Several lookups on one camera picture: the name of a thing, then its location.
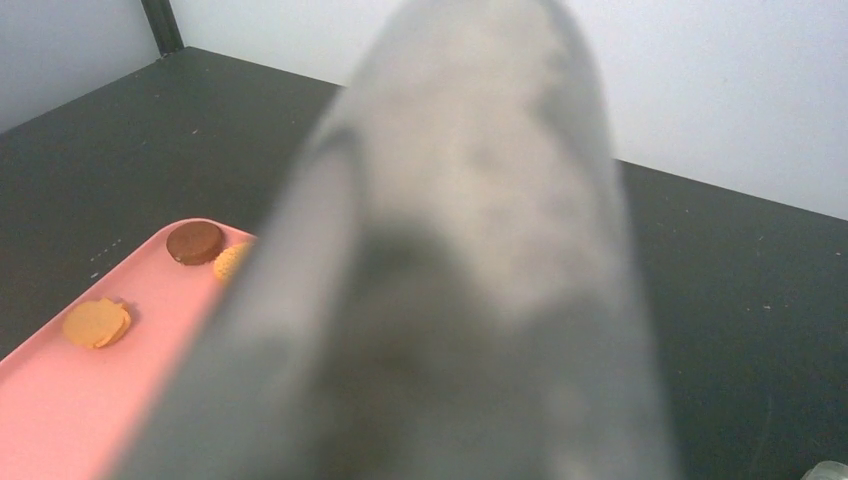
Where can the silver metal tongs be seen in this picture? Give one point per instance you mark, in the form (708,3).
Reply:
(447,286)

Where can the silver tin lid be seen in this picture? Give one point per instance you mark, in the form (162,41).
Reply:
(827,470)

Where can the round orange cookie top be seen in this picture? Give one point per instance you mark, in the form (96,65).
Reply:
(228,261)

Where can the dark chocolate round cookie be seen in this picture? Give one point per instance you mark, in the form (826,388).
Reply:
(195,243)

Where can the spiky flower cookie left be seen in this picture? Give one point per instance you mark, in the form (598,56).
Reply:
(95,324)

